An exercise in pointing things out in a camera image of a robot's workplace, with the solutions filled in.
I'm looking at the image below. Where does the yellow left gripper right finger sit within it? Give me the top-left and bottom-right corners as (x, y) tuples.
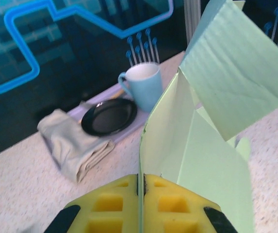
(145, 174), (221, 233)

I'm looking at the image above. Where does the light blue mug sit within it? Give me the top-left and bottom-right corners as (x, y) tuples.
(118, 62), (164, 114)

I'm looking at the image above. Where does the lavender tray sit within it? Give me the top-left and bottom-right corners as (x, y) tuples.
(66, 83), (152, 144)

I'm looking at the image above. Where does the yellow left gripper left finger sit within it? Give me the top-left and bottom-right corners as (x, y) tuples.
(65, 174), (139, 233)

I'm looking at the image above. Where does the green paper box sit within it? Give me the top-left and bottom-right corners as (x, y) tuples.
(138, 0), (278, 233)

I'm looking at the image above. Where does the black plate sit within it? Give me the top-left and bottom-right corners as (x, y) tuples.
(81, 98), (138, 137)

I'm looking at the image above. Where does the aluminium frame post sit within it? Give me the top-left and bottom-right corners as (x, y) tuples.
(184, 0), (202, 53)

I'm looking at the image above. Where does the grey folded cloth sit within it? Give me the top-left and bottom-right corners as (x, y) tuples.
(37, 109), (116, 183)

